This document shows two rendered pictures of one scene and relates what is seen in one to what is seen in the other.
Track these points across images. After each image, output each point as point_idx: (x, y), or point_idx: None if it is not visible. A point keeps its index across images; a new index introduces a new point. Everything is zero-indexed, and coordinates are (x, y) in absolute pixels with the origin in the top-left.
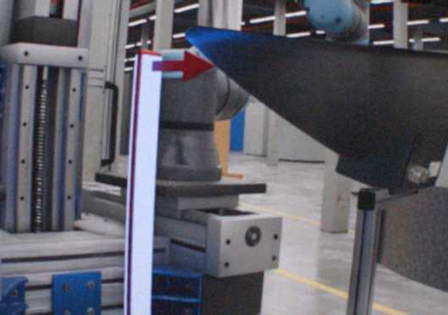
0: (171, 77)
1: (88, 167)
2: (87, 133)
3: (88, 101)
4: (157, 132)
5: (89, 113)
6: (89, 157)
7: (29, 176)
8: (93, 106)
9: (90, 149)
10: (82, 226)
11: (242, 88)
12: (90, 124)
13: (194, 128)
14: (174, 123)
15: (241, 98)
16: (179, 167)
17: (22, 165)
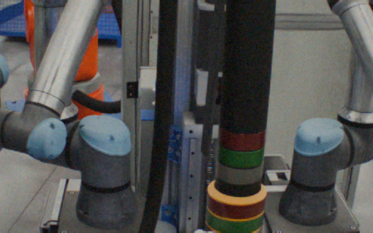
0: (300, 153)
1: (344, 91)
2: (345, 65)
3: (346, 40)
4: (290, 186)
5: (348, 50)
6: (346, 85)
7: (197, 203)
8: (351, 44)
9: (347, 78)
10: None
11: (371, 147)
12: (348, 58)
13: (312, 190)
14: (299, 184)
15: (368, 155)
16: (297, 215)
17: (189, 200)
